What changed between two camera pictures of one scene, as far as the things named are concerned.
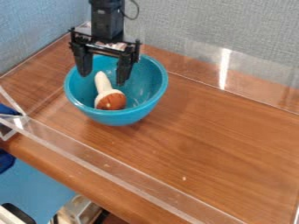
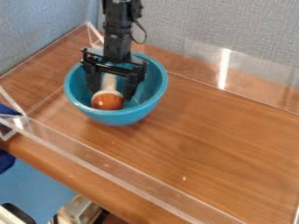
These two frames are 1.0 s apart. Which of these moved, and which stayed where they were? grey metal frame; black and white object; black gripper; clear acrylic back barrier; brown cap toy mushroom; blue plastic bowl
Moved: brown cap toy mushroom; black gripper
Stayed: black and white object; grey metal frame; clear acrylic back barrier; blue plastic bowl
